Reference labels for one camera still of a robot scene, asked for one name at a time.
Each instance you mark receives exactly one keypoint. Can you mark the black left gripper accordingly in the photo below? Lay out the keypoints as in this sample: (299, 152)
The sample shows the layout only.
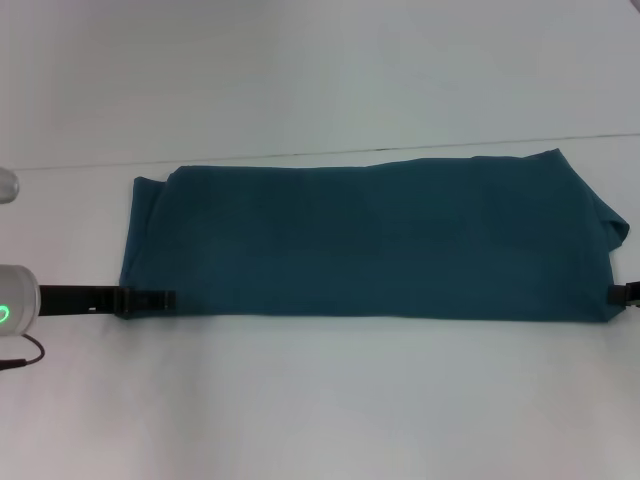
(75, 300)

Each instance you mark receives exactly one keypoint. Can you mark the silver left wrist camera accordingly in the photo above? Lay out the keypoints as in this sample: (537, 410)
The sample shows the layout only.
(7, 186)

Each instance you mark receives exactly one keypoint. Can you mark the teal t-shirt with FREE print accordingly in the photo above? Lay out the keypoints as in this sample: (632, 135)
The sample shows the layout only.
(370, 240)

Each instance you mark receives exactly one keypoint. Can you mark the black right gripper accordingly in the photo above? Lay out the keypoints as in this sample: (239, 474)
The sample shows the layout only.
(635, 295)

